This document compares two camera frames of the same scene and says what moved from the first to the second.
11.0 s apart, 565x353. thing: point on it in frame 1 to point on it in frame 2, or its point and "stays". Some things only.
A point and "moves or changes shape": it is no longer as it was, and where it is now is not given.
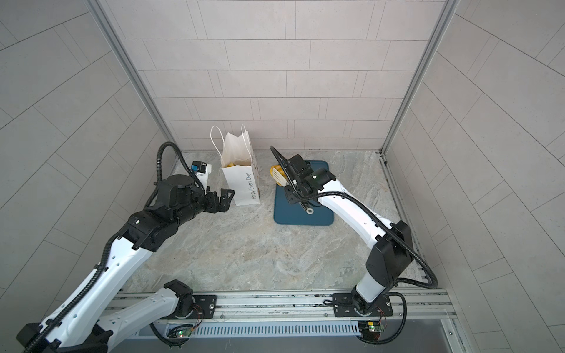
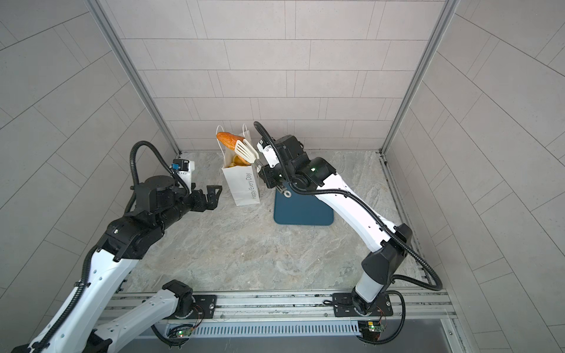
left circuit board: (184, 332) stays
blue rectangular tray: (296, 213) stays
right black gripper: (290, 197) to (269, 179)
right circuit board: (370, 330) stays
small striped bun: (279, 175) moves or changes shape
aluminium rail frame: (302, 314) stays
